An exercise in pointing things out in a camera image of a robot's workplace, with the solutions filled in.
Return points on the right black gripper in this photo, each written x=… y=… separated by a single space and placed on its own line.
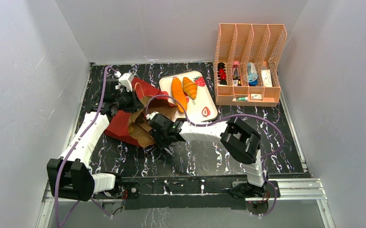
x=163 y=138

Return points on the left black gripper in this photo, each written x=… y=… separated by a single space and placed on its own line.
x=136 y=105

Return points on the metal tongs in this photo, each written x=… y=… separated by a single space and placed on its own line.
x=170 y=150

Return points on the red brown paper bag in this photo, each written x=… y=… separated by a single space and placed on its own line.
x=118 y=127

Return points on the yellow small fake bread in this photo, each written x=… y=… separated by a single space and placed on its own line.
x=130 y=129

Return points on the fake bread loaf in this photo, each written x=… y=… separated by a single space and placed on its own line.
x=190 y=88
x=178 y=94

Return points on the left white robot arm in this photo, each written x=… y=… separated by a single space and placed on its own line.
x=68 y=175

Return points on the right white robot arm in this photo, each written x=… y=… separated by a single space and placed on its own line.
x=240 y=140

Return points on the strawberry print tray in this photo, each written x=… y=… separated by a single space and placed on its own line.
x=201 y=109

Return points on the green white tube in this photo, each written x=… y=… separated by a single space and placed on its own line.
x=241 y=99

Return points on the red black bottle stack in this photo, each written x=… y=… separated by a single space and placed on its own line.
x=222 y=77

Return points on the pink tube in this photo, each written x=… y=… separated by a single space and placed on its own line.
x=236 y=73

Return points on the small white card box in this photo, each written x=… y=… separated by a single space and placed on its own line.
x=256 y=96

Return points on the peach desk organizer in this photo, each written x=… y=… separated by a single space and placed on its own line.
x=245 y=64

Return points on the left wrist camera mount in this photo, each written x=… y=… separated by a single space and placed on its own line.
x=125 y=81

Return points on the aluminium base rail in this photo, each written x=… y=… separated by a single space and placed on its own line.
x=290 y=189

